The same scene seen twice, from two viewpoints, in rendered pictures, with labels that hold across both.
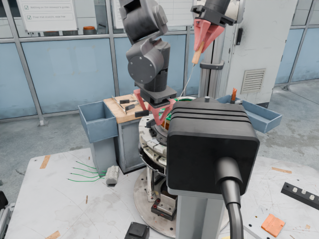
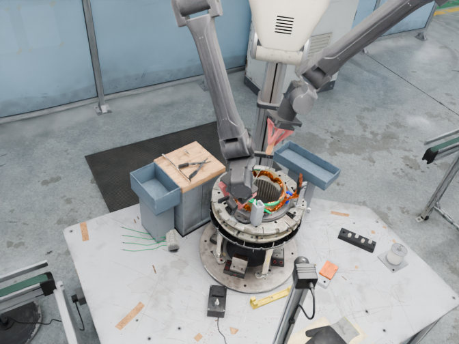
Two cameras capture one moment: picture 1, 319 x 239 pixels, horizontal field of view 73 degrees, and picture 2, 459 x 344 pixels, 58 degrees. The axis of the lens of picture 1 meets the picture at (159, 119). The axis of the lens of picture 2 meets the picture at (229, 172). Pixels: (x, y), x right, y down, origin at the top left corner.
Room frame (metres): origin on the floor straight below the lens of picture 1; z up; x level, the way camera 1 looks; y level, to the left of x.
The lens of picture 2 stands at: (-0.33, 0.29, 2.12)
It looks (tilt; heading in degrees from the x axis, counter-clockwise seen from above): 43 degrees down; 344
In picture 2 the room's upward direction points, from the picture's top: 6 degrees clockwise
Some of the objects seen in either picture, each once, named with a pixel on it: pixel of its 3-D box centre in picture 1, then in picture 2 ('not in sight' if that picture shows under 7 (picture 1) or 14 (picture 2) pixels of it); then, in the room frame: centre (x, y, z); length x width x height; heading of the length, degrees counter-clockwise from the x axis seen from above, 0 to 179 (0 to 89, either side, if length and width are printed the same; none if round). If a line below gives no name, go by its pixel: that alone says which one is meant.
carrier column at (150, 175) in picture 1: (150, 174); (220, 239); (0.57, 0.03, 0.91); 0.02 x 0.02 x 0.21
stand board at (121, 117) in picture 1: (132, 105); (189, 165); (0.82, 0.11, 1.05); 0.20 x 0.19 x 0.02; 118
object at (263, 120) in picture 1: (239, 136); (300, 185); (0.79, -0.35, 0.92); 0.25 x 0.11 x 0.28; 37
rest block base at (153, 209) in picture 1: (164, 208); (235, 269); (0.50, -0.02, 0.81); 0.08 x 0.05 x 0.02; 61
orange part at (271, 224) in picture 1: (272, 225); (328, 269); (0.45, -0.37, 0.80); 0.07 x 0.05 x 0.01; 132
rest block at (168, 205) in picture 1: (167, 202); (239, 263); (0.50, -0.03, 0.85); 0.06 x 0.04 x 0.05; 61
